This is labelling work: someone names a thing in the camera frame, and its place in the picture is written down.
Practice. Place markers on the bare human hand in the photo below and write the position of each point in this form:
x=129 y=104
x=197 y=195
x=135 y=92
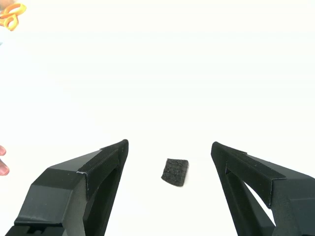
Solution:
x=3 y=169

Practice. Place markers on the black foam box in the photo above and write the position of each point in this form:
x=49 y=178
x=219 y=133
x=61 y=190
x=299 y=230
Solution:
x=175 y=172

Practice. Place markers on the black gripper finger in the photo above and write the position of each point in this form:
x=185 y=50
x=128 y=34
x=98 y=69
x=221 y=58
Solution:
x=73 y=186
x=283 y=196

